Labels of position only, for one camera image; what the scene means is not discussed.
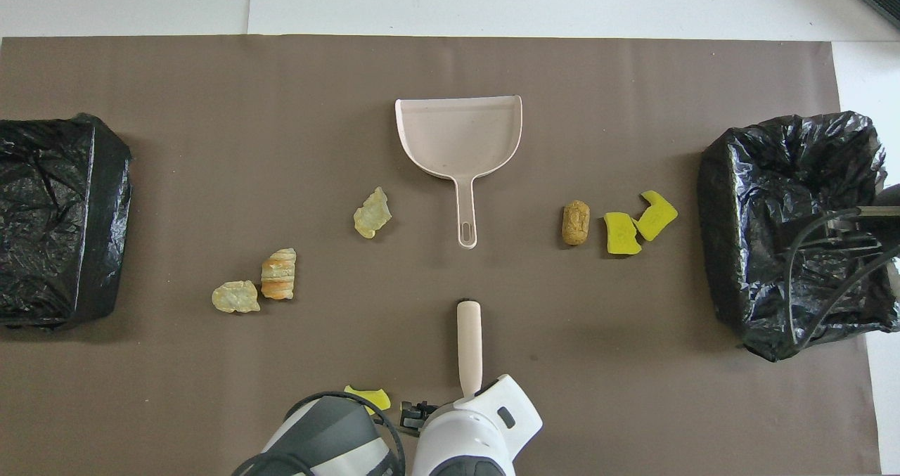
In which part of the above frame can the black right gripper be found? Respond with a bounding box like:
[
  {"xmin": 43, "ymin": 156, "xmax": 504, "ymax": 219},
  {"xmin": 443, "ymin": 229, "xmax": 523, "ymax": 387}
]
[{"xmin": 834, "ymin": 183, "xmax": 900, "ymax": 219}]

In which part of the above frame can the curved yellow sponge piece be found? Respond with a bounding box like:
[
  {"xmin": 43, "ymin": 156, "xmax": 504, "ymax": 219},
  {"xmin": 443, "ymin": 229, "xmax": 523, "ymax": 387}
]
[{"xmin": 343, "ymin": 385, "xmax": 392, "ymax": 416}]

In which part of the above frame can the beige handled black bristle brush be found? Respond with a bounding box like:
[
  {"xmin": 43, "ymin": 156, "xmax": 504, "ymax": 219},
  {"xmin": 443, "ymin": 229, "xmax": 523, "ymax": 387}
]
[{"xmin": 456, "ymin": 298, "xmax": 486, "ymax": 401}]

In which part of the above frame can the striped orange toy croissant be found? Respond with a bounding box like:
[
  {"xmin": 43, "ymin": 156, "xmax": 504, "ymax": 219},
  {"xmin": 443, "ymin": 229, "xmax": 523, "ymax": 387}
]
[{"xmin": 261, "ymin": 248, "xmax": 297, "ymax": 301}]

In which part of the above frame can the pale green toy dumpling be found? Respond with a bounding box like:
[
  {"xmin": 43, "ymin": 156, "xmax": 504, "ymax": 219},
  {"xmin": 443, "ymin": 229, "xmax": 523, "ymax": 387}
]
[
  {"xmin": 212, "ymin": 281, "xmax": 261, "ymax": 314},
  {"xmin": 353, "ymin": 186, "xmax": 393, "ymax": 240}
]

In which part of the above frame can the beige plastic dustpan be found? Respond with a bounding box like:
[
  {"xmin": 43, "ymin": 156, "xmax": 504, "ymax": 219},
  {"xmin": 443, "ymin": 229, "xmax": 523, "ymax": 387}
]
[{"xmin": 394, "ymin": 96, "xmax": 524, "ymax": 250}]

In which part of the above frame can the black bin with crumpled bag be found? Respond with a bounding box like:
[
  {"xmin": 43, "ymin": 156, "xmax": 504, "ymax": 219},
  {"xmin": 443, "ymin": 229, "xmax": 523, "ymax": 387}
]
[{"xmin": 697, "ymin": 110, "xmax": 900, "ymax": 363}]

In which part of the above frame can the black bin with smooth bag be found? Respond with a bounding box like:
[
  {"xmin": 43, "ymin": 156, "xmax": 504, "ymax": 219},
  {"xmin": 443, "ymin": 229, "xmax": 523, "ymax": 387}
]
[{"xmin": 0, "ymin": 113, "xmax": 134, "ymax": 332}]

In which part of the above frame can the notched yellow sponge piece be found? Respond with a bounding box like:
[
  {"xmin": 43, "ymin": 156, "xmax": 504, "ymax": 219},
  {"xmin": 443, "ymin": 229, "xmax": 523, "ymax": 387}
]
[{"xmin": 634, "ymin": 191, "xmax": 679, "ymax": 242}]

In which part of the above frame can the squarish yellow sponge piece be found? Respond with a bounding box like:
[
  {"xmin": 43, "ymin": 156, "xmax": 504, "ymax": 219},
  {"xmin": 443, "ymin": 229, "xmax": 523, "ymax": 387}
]
[{"xmin": 604, "ymin": 212, "xmax": 643, "ymax": 256}]

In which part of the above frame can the brown cork nugget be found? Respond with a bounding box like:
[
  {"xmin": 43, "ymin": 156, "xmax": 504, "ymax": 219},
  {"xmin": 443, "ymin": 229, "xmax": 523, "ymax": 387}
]
[{"xmin": 561, "ymin": 200, "xmax": 591, "ymax": 246}]

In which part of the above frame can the brown paper table mat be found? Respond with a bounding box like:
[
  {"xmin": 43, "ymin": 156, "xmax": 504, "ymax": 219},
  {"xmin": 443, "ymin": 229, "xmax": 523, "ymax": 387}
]
[{"xmin": 0, "ymin": 35, "xmax": 882, "ymax": 476}]

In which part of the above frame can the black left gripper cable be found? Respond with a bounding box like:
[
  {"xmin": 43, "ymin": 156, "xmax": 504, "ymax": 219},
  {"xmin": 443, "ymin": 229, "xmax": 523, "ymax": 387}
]
[{"xmin": 231, "ymin": 390, "xmax": 407, "ymax": 476}]

